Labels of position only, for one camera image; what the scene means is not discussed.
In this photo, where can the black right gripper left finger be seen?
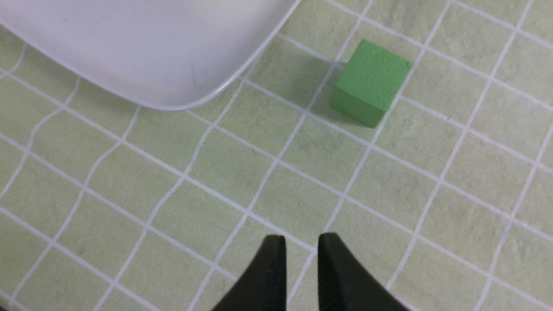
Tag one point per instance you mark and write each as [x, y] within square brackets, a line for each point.
[262, 286]

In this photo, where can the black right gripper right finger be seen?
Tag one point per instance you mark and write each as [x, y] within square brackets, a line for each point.
[344, 284]

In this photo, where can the white square plate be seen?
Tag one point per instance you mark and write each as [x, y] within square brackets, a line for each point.
[168, 55]

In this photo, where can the green checkered tablecloth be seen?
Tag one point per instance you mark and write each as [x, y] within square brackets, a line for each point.
[106, 206]

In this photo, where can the green wooden cube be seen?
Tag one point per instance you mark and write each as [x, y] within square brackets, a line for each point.
[369, 83]

